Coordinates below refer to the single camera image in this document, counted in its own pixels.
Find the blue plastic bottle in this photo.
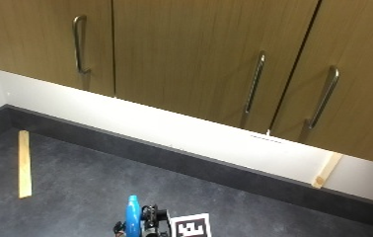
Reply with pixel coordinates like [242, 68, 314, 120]
[124, 195, 142, 237]

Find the white cube with black markers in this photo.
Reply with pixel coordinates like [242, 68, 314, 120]
[168, 212, 214, 237]

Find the long light wooden slat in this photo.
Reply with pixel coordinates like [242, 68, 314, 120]
[17, 129, 34, 199]

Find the short light wooden slat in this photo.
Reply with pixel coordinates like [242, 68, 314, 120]
[310, 151, 344, 190]

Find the brown wooden cabinet door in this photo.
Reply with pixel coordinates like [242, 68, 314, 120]
[0, 0, 116, 98]
[269, 0, 373, 168]
[112, 0, 321, 134]

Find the metal cabinet door handle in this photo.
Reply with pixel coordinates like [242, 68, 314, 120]
[70, 14, 93, 75]
[306, 65, 340, 130]
[242, 50, 268, 115]

